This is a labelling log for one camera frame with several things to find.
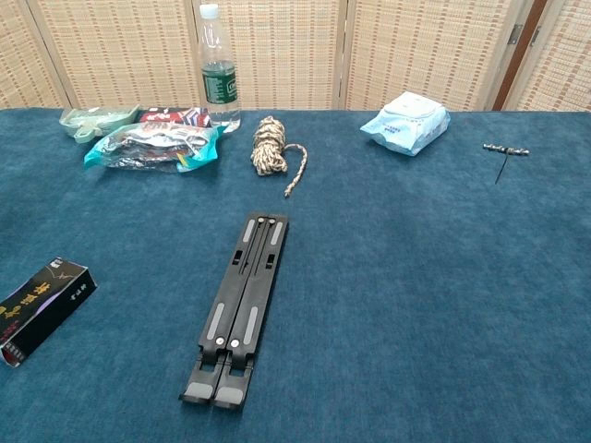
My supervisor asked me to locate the teal snack bag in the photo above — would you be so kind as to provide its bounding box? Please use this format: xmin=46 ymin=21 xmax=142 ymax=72
xmin=83 ymin=122 xmax=228 ymax=174

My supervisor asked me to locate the clear water bottle green label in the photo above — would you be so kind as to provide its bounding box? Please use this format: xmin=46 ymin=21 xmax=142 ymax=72
xmin=197 ymin=3 xmax=243 ymax=132

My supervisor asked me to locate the metal T-handle corkscrew tool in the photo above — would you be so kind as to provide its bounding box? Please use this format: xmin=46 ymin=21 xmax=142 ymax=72
xmin=482 ymin=142 xmax=531 ymax=186

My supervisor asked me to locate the blue table cloth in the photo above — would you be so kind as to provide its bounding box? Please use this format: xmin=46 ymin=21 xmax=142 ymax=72
xmin=0 ymin=107 xmax=591 ymax=443

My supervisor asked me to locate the beige braided rope bundle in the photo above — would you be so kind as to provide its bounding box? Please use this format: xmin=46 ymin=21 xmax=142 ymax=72
xmin=250 ymin=115 xmax=309 ymax=198

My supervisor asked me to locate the black box with gold characters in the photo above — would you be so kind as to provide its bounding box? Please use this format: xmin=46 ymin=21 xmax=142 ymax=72
xmin=0 ymin=257 xmax=99 ymax=369

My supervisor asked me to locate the bamboo folding screen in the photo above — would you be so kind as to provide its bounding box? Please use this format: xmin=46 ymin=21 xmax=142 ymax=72
xmin=0 ymin=0 xmax=591 ymax=113

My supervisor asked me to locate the pale green plastic dustpan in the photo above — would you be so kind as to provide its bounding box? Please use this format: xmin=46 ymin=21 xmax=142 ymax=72
xmin=58 ymin=104 xmax=141 ymax=145

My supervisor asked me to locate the red and black snack packet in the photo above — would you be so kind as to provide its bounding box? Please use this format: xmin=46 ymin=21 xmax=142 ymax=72
xmin=138 ymin=106 xmax=213 ymax=129

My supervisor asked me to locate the black folding stand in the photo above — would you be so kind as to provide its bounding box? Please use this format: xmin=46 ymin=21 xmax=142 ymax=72
xmin=178 ymin=210 xmax=291 ymax=410

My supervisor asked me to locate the light blue wet wipes pack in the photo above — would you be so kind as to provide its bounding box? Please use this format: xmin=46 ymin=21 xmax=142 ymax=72
xmin=359 ymin=90 xmax=452 ymax=157

